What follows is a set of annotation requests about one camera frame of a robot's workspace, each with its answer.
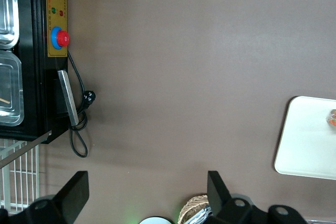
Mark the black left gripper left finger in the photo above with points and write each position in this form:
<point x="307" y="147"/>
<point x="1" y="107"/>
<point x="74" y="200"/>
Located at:
<point x="69" y="197"/>

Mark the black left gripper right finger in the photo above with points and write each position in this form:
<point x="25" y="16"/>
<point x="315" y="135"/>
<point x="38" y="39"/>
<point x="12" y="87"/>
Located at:
<point x="223" y="203"/>

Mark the triangle sandwich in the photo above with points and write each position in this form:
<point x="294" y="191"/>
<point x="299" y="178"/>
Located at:
<point x="332" y="119"/>

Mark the beige plastic tray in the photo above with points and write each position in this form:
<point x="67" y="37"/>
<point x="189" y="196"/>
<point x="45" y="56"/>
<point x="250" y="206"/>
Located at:
<point x="304" y="137"/>

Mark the oval light wicker basket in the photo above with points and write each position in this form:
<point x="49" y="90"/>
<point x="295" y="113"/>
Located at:
<point x="191" y="204"/>

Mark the small wooden stick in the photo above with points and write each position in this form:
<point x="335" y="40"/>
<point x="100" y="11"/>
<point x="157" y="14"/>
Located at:
<point x="4" y="100"/>

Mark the black sealing machine yellow panel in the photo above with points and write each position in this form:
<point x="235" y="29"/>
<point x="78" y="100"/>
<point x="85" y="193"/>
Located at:
<point x="34" y="82"/>

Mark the steel rectangular food container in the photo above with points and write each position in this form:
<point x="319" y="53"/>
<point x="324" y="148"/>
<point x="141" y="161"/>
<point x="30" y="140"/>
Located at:
<point x="8" y="11"/>
<point x="11" y="85"/>

